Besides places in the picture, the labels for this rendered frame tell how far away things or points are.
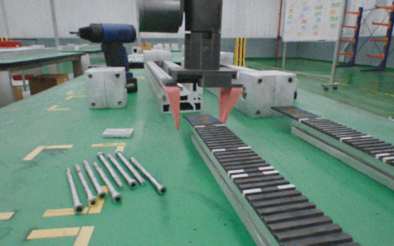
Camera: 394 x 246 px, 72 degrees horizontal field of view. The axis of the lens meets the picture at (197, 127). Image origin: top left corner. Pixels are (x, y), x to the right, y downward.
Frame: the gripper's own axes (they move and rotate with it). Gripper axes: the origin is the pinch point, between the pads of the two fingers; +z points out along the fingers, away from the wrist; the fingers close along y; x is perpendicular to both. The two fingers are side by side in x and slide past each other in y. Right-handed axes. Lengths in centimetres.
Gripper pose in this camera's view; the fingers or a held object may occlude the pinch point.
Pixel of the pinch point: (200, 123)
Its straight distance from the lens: 46.7
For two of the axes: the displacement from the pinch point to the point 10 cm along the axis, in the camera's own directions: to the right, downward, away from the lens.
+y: -9.7, 0.4, -2.2
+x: 2.3, 2.9, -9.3
